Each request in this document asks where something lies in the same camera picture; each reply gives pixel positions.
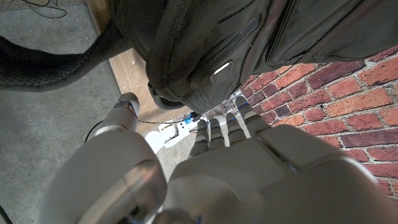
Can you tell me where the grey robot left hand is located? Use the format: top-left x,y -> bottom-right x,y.
39,92 -> 398,224

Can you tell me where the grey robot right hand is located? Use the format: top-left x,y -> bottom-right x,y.
201,90 -> 245,125

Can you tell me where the black backpack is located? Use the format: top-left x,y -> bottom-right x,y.
0,0 -> 398,114

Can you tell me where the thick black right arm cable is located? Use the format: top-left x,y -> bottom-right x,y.
83,119 -> 104,142

